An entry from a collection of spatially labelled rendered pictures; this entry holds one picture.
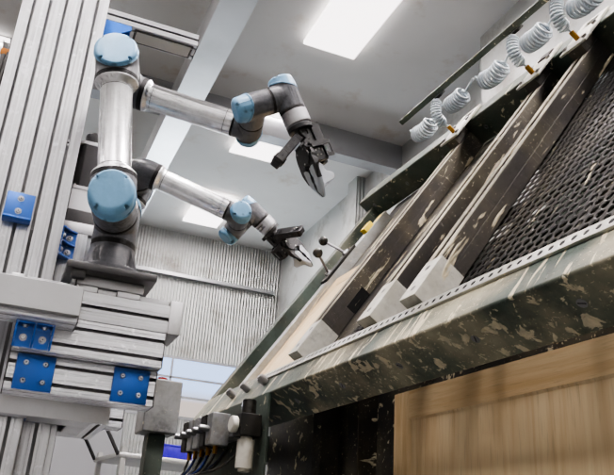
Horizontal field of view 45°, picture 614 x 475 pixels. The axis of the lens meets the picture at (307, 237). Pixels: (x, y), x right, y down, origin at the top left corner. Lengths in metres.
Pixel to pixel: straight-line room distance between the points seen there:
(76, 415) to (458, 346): 1.03
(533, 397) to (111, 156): 1.16
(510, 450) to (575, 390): 0.21
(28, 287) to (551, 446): 1.16
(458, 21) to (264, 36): 2.05
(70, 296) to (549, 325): 1.08
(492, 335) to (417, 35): 7.05
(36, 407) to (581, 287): 1.36
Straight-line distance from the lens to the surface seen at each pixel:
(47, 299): 1.81
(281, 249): 2.82
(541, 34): 2.35
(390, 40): 8.33
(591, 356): 1.45
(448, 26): 8.18
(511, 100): 2.60
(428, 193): 2.49
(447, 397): 1.78
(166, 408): 2.65
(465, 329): 1.36
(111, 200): 1.90
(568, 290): 1.17
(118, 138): 2.00
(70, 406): 2.02
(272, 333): 2.90
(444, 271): 1.64
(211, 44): 7.37
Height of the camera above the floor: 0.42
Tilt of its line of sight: 23 degrees up
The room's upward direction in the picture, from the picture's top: 4 degrees clockwise
